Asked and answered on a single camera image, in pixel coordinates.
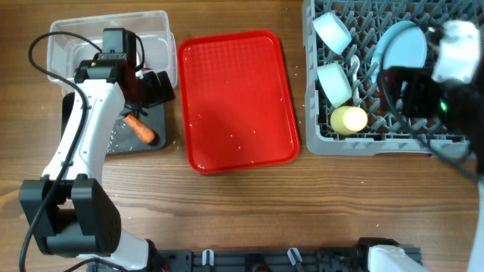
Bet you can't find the light green bowl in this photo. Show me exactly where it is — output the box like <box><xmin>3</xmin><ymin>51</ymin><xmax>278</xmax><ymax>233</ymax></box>
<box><xmin>317</xmin><ymin>63</ymin><xmax>352</xmax><ymax>108</ymax></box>

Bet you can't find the black waste tray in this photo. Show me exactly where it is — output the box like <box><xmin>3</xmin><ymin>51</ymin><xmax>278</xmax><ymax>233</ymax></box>
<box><xmin>60</xmin><ymin>92</ymin><xmax>168</xmax><ymax>156</ymax></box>

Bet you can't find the light blue bowl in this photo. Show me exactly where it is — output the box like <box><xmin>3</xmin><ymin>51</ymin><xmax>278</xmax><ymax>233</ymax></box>
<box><xmin>312</xmin><ymin>12</ymin><xmax>352</xmax><ymax>54</ymax></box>

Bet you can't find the white rice pile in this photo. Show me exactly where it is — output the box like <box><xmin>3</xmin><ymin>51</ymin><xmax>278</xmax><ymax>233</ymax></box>
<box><xmin>107</xmin><ymin>124</ymin><xmax>150</xmax><ymax>154</ymax></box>

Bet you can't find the orange carrot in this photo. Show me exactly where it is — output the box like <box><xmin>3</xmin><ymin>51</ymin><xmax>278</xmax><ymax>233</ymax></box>
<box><xmin>123</xmin><ymin>114</ymin><xmax>157</xmax><ymax>144</ymax></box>

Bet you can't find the grey-green dishwasher rack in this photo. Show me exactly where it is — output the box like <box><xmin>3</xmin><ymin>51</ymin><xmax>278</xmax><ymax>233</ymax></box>
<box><xmin>302</xmin><ymin>0</ymin><xmax>483</xmax><ymax>156</ymax></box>

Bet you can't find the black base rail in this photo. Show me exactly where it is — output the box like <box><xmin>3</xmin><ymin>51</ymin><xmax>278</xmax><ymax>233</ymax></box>
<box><xmin>160</xmin><ymin>246</ymin><xmax>397</xmax><ymax>272</ymax></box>

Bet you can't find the red plastic tray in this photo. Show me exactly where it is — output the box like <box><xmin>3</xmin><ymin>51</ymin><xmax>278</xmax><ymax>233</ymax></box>
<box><xmin>177</xmin><ymin>30</ymin><xmax>300</xmax><ymax>175</ymax></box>

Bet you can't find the yellow plastic cup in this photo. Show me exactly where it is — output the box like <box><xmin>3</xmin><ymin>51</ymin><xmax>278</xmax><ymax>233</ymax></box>
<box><xmin>330</xmin><ymin>106</ymin><xmax>368</xmax><ymax>135</ymax></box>

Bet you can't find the clear plastic bin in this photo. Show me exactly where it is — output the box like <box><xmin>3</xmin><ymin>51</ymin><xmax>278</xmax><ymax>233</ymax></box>
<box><xmin>47</xmin><ymin>10</ymin><xmax>178</xmax><ymax>86</ymax></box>

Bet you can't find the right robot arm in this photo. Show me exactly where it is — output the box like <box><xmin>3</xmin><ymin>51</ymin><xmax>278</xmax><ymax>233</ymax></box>
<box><xmin>377</xmin><ymin>63</ymin><xmax>483</xmax><ymax>271</ymax></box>

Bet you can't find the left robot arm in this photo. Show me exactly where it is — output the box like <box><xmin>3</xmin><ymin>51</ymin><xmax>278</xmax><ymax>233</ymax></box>
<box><xmin>19</xmin><ymin>28</ymin><xmax>175</xmax><ymax>271</ymax></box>

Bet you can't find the light blue plate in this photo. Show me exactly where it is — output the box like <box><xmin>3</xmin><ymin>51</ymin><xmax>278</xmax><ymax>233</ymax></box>
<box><xmin>371</xmin><ymin>20</ymin><xmax>427</xmax><ymax>83</ymax></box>

